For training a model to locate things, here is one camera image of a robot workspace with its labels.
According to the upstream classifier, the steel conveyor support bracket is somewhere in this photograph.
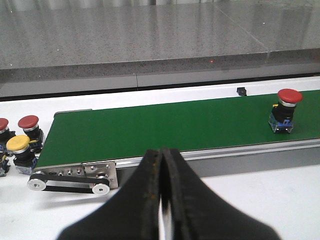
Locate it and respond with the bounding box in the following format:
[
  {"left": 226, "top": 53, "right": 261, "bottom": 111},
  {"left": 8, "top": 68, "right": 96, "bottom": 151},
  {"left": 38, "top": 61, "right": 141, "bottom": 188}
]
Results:
[{"left": 82, "top": 160, "right": 119, "bottom": 190}]

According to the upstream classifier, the red mushroom push button switch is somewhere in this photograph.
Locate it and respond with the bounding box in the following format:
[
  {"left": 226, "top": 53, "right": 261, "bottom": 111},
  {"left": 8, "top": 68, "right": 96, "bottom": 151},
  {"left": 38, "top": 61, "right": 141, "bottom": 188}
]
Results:
[{"left": 268, "top": 88, "right": 303, "bottom": 134}]

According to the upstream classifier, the grey stone counter slab right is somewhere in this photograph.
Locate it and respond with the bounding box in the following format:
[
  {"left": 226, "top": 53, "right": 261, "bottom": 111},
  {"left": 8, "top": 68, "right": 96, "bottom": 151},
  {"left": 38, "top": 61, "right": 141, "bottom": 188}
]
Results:
[{"left": 214, "top": 0, "right": 320, "bottom": 64}]

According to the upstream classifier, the red push button switch edge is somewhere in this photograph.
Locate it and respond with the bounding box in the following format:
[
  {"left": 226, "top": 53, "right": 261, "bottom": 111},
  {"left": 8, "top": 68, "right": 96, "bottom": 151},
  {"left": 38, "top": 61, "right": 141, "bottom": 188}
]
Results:
[{"left": 0, "top": 118, "right": 16, "bottom": 157}]

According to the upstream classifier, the red push button switch spare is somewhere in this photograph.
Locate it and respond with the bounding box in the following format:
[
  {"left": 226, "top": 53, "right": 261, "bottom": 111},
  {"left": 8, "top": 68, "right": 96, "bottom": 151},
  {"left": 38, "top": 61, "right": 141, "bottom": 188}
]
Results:
[{"left": 18, "top": 115, "right": 45, "bottom": 153}]

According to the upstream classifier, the green conveyor belt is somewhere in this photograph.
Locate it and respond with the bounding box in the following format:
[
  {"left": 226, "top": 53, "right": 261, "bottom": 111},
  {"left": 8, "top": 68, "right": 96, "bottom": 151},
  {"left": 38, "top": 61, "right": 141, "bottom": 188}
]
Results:
[{"left": 37, "top": 90, "right": 320, "bottom": 167}]

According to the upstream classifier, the blue switch base at edge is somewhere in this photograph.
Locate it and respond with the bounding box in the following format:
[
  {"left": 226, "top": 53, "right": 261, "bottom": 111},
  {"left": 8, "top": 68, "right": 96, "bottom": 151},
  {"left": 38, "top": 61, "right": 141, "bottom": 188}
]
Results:
[{"left": 0, "top": 152, "right": 10, "bottom": 177}]

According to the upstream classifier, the aluminium conveyor frame rail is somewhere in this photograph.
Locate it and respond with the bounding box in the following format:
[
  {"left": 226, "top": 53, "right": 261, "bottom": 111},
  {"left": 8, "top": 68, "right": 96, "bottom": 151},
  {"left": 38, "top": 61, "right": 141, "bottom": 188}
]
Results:
[{"left": 32, "top": 138, "right": 320, "bottom": 176}]

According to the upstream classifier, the grey stone counter slab left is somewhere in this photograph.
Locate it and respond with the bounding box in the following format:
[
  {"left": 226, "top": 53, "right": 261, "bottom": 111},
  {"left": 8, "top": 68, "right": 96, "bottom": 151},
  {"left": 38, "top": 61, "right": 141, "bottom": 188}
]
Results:
[{"left": 0, "top": 3, "right": 268, "bottom": 83}]

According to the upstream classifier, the black drive belt with pulleys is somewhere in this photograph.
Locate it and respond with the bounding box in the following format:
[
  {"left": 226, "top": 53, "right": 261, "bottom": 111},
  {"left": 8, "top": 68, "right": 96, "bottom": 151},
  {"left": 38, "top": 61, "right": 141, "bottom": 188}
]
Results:
[{"left": 27, "top": 171, "right": 111, "bottom": 196}]

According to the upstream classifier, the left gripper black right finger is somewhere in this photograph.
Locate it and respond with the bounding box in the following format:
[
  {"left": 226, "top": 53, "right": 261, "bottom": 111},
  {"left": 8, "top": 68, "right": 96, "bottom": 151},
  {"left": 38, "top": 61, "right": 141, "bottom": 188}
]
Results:
[{"left": 160, "top": 148, "right": 280, "bottom": 240}]

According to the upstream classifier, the yellow push button switch spare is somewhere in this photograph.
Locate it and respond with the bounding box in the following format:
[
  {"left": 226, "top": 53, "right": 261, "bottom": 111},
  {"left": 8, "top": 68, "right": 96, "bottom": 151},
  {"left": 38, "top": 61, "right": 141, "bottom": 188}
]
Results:
[{"left": 6, "top": 135, "right": 38, "bottom": 175}]

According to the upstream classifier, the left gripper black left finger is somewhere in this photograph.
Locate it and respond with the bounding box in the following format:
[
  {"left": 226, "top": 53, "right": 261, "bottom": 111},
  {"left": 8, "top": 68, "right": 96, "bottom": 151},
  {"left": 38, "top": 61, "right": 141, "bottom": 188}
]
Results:
[{"left": 58, "top": 150, "right": 160, "bottom": 240}]

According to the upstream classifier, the grey stone counter slab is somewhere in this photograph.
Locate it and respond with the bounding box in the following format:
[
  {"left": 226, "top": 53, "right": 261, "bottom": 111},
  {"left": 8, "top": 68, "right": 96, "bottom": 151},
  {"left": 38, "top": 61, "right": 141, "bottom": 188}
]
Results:
[
  {"left": 214, "top": 0, "right": 320, "bottom": 64},
  {"left": 0, "top": 3, "right": 268, "bottom": 83}
]

